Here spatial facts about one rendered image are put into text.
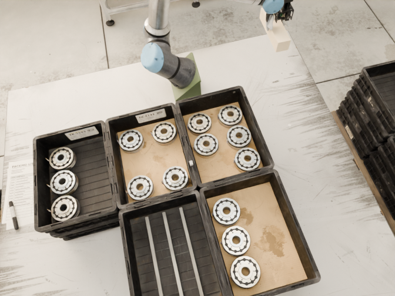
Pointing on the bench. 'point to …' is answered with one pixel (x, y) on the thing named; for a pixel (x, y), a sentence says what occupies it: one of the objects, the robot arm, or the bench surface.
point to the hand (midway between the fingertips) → (274, 26)
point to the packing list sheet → (19, 193)
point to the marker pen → (13, 215)
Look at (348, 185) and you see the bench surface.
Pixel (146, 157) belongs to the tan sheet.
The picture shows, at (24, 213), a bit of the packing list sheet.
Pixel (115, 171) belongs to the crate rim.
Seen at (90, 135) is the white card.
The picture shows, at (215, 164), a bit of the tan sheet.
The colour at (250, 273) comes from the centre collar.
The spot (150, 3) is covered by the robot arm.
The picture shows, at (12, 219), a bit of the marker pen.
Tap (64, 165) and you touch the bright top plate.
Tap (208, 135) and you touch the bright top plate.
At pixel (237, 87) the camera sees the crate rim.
